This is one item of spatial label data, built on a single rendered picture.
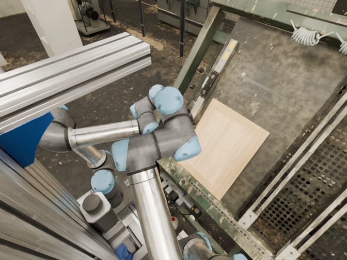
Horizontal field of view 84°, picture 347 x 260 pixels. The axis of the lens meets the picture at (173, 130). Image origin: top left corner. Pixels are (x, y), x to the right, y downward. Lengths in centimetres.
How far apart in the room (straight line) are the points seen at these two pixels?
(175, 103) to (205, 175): 102
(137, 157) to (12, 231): 25
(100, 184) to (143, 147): 68
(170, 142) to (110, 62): 22
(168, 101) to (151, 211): 26
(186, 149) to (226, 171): 92
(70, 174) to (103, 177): 172
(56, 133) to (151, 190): 49
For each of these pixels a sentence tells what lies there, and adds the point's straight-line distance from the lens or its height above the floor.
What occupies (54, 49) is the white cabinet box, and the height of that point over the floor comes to 49.
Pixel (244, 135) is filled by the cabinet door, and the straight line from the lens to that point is 132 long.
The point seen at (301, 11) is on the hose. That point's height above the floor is 192.
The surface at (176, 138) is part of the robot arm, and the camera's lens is 48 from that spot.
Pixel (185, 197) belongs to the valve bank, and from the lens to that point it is 160.
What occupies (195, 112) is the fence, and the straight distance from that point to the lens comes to 144.
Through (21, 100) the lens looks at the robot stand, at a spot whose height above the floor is 202.
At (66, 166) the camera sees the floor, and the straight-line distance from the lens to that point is 292.
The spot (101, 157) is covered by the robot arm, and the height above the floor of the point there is 130.
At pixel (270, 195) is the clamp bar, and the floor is 115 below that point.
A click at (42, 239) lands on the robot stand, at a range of 51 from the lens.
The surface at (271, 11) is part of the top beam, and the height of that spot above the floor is 184.
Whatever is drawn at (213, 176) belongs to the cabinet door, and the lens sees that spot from 143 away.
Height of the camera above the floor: 221
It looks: 49 degrees down
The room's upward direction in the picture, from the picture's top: straight up
